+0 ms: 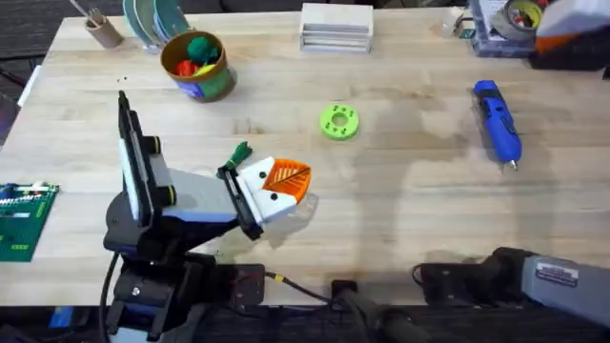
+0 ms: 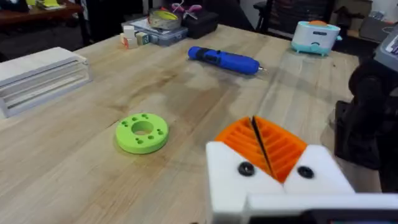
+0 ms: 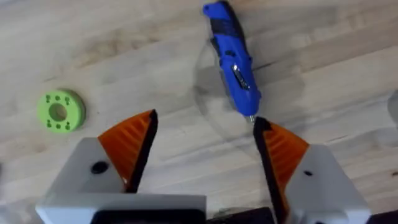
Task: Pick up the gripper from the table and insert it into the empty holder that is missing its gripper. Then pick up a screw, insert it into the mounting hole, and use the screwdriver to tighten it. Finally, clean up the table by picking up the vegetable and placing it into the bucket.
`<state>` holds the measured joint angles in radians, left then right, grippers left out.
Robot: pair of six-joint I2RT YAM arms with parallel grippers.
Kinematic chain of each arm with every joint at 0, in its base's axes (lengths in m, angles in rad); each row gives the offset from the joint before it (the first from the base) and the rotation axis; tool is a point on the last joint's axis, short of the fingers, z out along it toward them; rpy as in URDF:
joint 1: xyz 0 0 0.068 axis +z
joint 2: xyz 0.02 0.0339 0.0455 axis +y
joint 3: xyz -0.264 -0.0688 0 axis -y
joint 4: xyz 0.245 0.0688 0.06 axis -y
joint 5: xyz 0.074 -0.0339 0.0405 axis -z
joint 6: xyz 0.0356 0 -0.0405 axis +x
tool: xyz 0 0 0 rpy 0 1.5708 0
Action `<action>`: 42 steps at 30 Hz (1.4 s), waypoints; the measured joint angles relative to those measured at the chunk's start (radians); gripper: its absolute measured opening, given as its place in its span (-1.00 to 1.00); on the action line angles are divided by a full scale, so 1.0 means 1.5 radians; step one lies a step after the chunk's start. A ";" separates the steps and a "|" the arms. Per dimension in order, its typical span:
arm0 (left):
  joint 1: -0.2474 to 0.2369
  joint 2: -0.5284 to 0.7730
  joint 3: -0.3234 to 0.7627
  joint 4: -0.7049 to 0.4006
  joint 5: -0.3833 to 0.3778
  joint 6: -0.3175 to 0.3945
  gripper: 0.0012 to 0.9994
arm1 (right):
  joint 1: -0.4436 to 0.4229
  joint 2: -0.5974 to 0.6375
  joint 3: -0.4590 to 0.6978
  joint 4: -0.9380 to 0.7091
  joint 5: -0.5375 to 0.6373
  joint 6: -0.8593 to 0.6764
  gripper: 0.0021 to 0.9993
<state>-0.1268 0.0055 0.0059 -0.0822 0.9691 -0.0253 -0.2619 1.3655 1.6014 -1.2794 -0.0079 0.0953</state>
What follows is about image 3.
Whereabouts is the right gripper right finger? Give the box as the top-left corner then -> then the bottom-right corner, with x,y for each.
252,116 -> 372,224

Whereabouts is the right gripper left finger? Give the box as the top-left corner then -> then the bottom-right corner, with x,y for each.
45,109 -> 159,198

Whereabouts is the blue electric screwdriver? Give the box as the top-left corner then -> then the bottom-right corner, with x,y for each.
202,1 -> 262,123

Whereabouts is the green disc with holes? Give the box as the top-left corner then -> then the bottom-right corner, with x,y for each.
36,88 -> 86,134

